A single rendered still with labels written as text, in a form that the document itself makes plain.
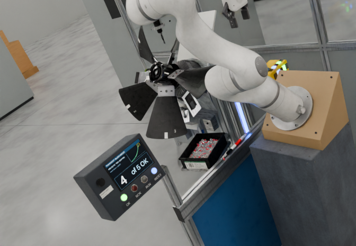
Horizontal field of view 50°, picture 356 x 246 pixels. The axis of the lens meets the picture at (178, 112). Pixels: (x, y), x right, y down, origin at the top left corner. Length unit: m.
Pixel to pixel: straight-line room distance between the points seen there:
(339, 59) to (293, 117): 0.83
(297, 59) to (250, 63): 1.20
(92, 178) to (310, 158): 0.80
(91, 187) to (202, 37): 0.60
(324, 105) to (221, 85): 0.44
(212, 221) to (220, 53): 0.86
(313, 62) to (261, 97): 1.04
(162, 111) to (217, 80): 0.74
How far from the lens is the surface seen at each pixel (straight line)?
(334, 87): 1.58
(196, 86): 1.86
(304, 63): 2.45
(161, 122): 2.01
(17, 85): 7.76
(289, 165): 1.61
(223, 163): 1.77
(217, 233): 1.87
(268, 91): 1.42
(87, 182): 1.31
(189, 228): 1.70
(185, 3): 1.11
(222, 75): 1.32
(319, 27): 2.29
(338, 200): 1.77
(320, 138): 1.54
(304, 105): 1.60
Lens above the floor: 1.83
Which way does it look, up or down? 24 degrees down
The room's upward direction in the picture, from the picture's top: 22 degrees counter-clockwise
